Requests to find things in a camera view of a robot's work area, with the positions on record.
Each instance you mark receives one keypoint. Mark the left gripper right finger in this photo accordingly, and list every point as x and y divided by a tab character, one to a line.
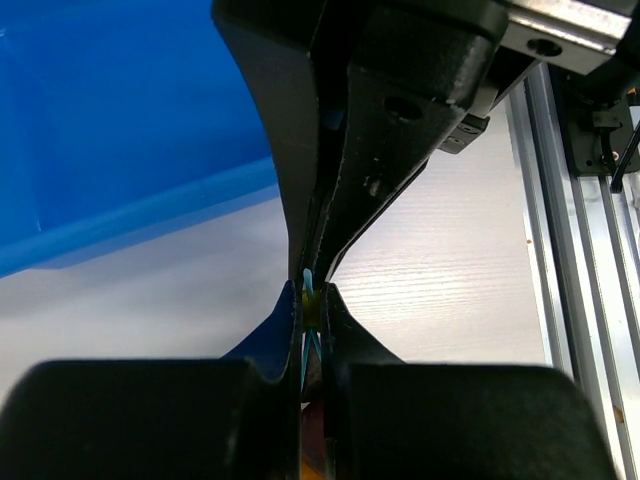
388	419

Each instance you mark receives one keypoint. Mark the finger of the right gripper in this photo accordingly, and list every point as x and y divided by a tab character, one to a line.
271	42
411	77

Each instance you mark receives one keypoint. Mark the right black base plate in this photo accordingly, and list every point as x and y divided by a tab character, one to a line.
598	133

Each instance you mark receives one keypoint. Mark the clear zip top bag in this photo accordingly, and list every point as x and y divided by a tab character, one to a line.
312	424

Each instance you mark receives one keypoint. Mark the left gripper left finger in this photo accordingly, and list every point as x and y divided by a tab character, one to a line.
235	417

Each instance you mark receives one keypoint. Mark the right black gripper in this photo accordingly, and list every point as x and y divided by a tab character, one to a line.
581	37

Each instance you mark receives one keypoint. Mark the blue plastic bin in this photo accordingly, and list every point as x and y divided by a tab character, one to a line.
120	121

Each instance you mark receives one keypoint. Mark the aluminium mounting rail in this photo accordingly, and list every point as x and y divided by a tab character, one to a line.
585	263

